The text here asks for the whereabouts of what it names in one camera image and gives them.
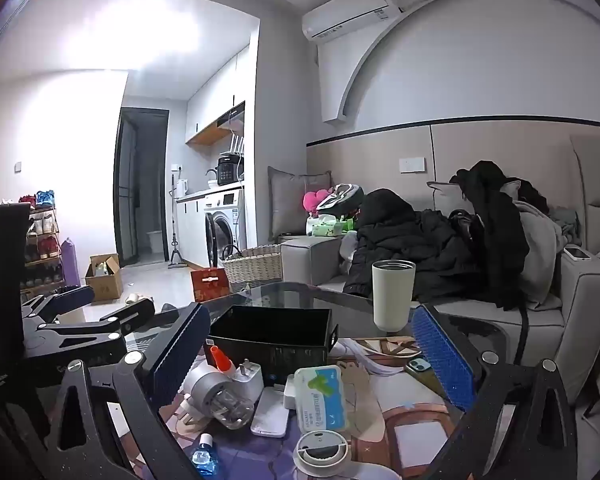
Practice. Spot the white router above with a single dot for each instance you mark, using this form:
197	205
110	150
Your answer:
234	146

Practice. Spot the round white device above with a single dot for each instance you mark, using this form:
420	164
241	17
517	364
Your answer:
310	460

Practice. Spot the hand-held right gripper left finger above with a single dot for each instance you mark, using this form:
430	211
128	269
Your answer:
175	355

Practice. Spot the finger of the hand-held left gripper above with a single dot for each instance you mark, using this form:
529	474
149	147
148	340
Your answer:
72	297
130	312

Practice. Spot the red box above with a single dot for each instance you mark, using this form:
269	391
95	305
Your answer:
210	285

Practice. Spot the dark door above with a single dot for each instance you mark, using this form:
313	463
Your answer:
130	185

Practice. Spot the small white bin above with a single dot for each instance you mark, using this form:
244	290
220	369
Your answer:
155	242

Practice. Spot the mop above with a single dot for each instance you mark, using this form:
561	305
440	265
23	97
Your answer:
174	255

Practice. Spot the white plug charger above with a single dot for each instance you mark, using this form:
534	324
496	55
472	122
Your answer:
250	382

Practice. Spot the grey blanket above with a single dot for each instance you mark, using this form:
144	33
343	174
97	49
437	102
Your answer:
540	260

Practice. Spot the white wall switch panel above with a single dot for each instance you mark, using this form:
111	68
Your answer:
412	165

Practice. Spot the black cardboard box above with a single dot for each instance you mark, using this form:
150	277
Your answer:
270	340

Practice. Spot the wicker basket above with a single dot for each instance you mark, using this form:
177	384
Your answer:
252	267

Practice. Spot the phone in green case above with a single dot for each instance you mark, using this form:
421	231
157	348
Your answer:
420	365

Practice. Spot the black garment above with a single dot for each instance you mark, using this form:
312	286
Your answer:
500	225

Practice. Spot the range hood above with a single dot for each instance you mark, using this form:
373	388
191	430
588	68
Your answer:
232	115

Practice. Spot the white washing machine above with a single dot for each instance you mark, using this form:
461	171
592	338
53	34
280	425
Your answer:
225	225

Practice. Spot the orange-tipped glue tube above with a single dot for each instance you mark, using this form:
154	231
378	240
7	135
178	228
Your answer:
221	358

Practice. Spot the grey pillow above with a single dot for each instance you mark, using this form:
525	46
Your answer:
442	195
287	200

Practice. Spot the phone with white edge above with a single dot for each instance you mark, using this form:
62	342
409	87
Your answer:
576	253

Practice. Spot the small blue bottle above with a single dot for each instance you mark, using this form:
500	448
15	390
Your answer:
205	462

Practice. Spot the black and white helmet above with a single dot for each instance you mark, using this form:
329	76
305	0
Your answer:
342	196

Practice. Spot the white wall cabinets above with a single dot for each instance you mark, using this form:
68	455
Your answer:
215	95

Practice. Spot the white box with green label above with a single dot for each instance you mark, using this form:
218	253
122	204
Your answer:
322	400

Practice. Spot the white air conditioner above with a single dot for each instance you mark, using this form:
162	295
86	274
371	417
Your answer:
347	10

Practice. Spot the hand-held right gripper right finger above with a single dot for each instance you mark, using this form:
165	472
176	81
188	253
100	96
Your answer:
440	355

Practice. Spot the grey sofa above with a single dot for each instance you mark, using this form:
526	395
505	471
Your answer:
575	290

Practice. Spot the pink plush toy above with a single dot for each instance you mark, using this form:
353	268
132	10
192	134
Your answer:
314	200

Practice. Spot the shoe rack with shoes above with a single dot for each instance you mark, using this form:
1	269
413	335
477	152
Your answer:
42	247

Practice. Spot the brown cardboard box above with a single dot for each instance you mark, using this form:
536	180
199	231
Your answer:
102	285

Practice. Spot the cream white cup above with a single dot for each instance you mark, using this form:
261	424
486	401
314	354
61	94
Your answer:
392	295

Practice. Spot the purple rolled mat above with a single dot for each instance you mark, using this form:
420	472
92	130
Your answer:
70	262

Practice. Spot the black down jacket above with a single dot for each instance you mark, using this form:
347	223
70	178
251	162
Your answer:
405	245

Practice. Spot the printed table mat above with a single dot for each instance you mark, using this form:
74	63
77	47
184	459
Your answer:
405	435

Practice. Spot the white counter cabinet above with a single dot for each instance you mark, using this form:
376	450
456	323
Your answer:
190	230

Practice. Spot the green wipes pack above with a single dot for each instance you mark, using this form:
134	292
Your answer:
327	229

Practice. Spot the white kettle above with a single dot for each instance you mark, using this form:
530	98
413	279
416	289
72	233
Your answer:
181	189

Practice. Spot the white plug-in device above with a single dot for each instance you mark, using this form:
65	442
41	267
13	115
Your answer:
212	392

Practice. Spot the black kitchen appliance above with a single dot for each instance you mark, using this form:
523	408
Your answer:
228	171

